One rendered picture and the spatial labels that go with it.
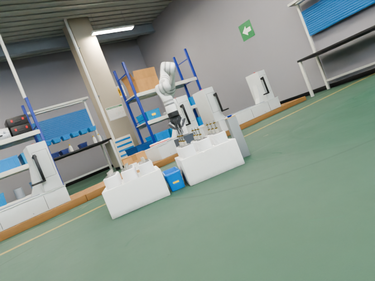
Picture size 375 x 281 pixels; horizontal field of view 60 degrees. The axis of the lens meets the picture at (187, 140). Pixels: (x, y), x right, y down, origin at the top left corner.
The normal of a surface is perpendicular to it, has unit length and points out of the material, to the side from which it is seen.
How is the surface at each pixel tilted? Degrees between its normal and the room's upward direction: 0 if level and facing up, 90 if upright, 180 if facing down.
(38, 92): 90
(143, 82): 90
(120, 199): 90
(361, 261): 0
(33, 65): 90
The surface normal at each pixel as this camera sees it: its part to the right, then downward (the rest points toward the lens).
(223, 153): 0.14, -0.01
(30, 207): 0.55, -0.18
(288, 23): -0.76, 0.33
